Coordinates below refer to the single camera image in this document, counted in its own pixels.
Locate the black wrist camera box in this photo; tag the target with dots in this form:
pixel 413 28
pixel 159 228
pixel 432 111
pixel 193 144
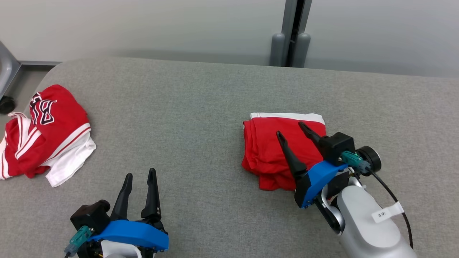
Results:
pixel 335 147
pixel 89 216

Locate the grey metal cart leg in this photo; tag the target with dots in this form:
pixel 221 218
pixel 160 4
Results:
pixel 7 71

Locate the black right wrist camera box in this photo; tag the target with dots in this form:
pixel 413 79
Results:
pixel 335 147

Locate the grey rounded post bumper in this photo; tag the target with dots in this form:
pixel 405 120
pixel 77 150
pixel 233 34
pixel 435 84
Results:
pixel 277 50
pixel 302 50

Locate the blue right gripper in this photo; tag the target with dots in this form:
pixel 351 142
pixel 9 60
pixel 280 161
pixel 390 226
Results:
pixel 319 179

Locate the black caster wheel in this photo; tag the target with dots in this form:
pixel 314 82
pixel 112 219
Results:
pixel 6 105

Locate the red shorts white waistband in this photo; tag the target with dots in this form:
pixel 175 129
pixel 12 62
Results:
pixel 265 150

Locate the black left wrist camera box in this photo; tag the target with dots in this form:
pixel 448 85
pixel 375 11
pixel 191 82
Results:
pixel 89 216

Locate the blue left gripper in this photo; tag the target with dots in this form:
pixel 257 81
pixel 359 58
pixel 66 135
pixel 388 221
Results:
pixel 132 234

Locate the red white lettered jersey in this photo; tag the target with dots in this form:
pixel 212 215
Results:
pixel 57 132

